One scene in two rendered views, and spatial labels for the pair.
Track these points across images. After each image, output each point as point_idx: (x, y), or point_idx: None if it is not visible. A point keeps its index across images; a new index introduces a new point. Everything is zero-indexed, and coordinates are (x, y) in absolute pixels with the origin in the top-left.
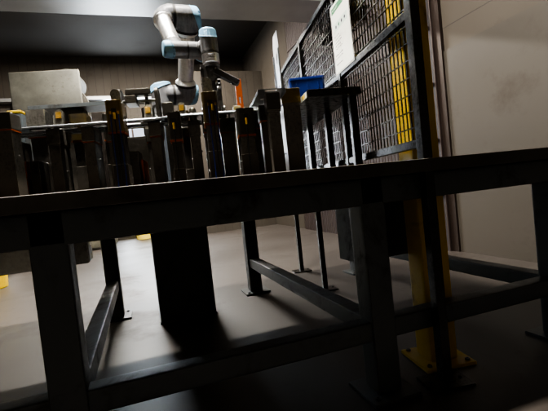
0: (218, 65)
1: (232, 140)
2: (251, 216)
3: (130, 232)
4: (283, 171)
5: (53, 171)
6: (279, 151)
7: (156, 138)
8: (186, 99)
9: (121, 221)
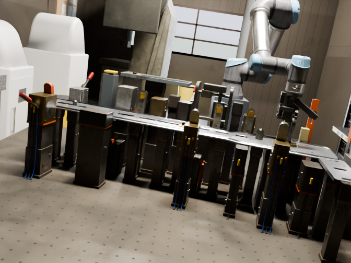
0: (300, 97)
1: (289, 171)
2: None
3: None
4: None
5: (127, 156)
6: (335, 241)
7: (219, 153)
8: (257, 80)
9: None
